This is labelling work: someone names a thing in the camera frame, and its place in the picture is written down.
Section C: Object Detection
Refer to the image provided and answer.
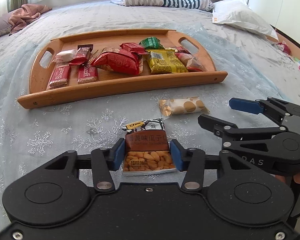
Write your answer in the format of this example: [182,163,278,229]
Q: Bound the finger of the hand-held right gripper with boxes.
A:
[229,97,291,124]
[197,114,288,153]

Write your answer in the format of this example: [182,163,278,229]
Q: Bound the yellow snack packet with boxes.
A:
[146,50,189,74]

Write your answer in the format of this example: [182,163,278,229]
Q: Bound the bed with pale sheet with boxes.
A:
[0,0,300,205]

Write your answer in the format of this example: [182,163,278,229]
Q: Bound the white wardrobe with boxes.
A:
[247,0,300,53]

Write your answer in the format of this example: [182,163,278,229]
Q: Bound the wooden tray with handles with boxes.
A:
[17,29,228,110]

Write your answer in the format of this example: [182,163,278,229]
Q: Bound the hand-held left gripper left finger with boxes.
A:
[44,138,125,193]

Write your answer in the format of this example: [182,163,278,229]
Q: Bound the polka dot snack packet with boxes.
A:
[159,96,210,117]

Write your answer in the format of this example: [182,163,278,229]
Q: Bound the green snack packet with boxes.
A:
[139,37,165,50]

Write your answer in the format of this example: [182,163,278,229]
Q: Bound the white pastry packet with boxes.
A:
[51,50,77,63]

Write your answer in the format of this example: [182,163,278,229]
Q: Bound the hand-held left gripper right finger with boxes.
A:
[170,139,255,193]

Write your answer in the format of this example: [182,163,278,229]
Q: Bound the large red peanut packet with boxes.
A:
[91,47,143,75]

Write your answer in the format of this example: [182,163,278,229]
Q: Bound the red caramel biscuit packet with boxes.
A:
[47,64,72,90]
[77,64,99,85]

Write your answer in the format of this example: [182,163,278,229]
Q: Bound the small red white bag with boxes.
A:
[276,41,292,55]

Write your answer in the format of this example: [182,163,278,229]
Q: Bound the pink crumpled cloth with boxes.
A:
[9,4,52,34]

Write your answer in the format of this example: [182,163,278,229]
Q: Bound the white pillow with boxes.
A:
[212,0,279,39]

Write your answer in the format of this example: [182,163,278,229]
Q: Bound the bun packet with pink edge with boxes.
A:
[175,52,207,72]

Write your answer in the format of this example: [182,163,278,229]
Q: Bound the red wafer bar packet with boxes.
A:
[69,44,93,67]

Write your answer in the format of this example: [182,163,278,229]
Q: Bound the brown sunflower seed packet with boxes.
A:
[120,117,178,177]

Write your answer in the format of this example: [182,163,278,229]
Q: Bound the small red snack packet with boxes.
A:
[119,42,149,55]

